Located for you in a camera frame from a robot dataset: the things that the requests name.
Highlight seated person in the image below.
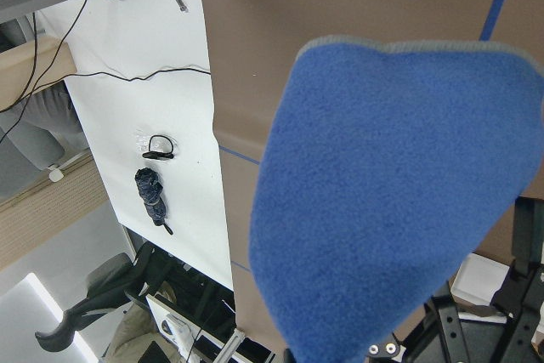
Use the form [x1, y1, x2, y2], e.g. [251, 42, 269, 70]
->
[1, 82, 88, 201]

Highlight white rack base tray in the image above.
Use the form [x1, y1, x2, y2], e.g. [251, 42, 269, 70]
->
[450, 253, 509, 306]

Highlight blue microfiber towel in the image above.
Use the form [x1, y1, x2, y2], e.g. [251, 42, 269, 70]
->
[248, 36, 543, 362]

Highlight metal bolt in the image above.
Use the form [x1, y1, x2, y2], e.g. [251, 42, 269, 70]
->
[174, 0, 188, 13]

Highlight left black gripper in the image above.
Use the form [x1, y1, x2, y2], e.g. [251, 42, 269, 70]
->
[367, 197, 543, 362]

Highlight folded dark umbrella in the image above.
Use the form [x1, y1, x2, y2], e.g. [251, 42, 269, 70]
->
[134, 167, 173, 235]

